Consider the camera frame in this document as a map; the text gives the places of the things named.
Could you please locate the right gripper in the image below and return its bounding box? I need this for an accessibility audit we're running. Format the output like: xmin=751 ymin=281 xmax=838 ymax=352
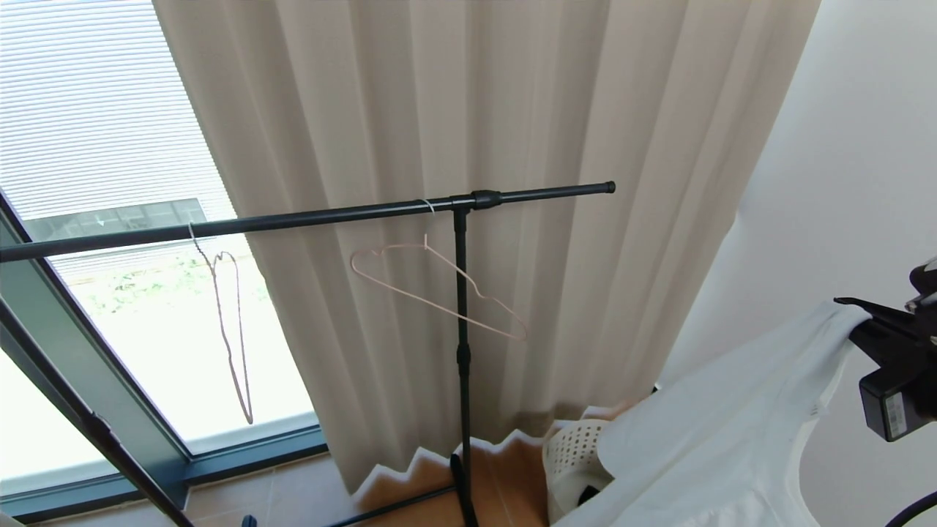
xmin=835 ymin=296 xmax=937 ymax=443

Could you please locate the white printed t-shirt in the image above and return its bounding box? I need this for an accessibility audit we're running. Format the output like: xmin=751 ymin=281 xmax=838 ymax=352
xmin=553 ymin=300 xmax=873 ymax=527

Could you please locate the pink clothes hanger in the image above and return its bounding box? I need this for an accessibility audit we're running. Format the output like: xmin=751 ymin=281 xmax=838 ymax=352
xmin=187 ymin=223 xmax=255 ymax=426
xmin=350 ymin=234 xmax=528 ymax=343

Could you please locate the white laundry basket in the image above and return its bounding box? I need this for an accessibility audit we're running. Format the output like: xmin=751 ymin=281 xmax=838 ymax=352
xmin=542 ymin=419 xmax=617 ymax=525

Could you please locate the black clothes rack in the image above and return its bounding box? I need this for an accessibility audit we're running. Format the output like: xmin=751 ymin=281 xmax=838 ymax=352
xmin=0 ymin=181 xmax=616 ymax=527

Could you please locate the beige curtain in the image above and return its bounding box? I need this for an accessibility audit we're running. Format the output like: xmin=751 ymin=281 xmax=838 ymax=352
xmin=152 ymin=0 xmax=822 ymax=496

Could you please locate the window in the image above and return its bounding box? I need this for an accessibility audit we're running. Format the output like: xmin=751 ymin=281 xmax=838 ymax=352
xmin=0 ymin=0 xmax=328 ymax=525

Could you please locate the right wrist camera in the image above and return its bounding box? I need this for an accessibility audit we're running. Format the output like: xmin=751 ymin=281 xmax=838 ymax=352
xmin=908 ymin=256 xmax=937 ymax=312

